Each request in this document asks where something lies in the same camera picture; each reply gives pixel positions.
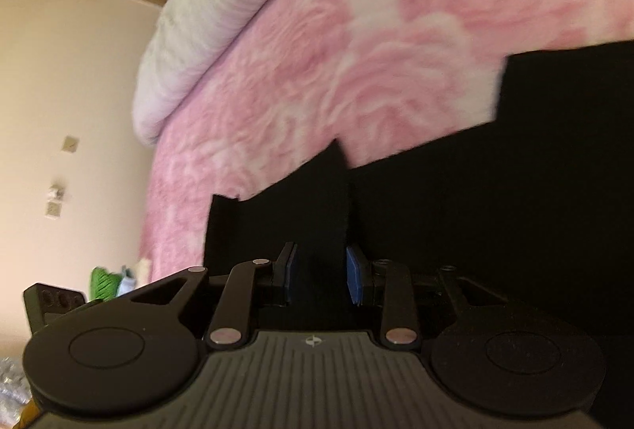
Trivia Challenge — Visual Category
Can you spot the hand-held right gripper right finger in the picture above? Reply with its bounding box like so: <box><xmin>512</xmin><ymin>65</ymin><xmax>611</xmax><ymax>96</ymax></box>
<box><xmin>346</xmin><ymin>245</ymin><xmax>498</xmax><ymax>351</ymax></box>

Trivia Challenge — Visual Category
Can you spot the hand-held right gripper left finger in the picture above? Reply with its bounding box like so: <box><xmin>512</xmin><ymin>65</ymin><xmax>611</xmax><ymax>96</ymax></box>
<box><xmin>96</xmin><ymin>241</ymin><xmax>299</xmax><ymax>351</ymax></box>

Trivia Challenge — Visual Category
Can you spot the black garment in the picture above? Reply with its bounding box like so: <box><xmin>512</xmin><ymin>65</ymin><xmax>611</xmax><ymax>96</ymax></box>
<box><xmin>203</xmin><ymin>35</ymin><xmax>634</xmax><ymax>415</ymax></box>

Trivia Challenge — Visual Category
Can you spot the white and blue object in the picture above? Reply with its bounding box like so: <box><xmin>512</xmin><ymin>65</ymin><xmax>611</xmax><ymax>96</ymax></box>
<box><xmin>116</xmin><ymin>264</ymin><xmax>137</xmax><ymax>296</ymax></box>

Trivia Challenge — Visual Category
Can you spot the green object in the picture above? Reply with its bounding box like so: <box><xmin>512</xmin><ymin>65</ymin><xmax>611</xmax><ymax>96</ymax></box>
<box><xmin>89</xmin><ymin>266</ymin><xmax>122</xmax><ymax>301</ymax></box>

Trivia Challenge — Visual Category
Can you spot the pink floral blanket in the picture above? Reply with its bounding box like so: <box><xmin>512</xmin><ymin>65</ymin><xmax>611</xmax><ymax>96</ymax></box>
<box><xmin>139</xmin><ymin>0</ymin><xmax>634</xmax><ymax>286</ymax></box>

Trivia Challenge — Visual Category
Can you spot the black box with round holes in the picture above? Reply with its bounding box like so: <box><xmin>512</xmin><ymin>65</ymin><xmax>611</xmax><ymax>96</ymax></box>
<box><xmin>23</xmin><ymin>282</ymin><xmax>86</xmax><ymax>338</ymax></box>

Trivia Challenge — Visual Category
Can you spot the crinkled clear plastic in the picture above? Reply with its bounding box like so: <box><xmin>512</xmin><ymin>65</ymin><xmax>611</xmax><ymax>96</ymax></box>
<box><xmin>0</xmin><ymin>354</ymin><xmax>31</xmax><ymax>425</ymax></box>

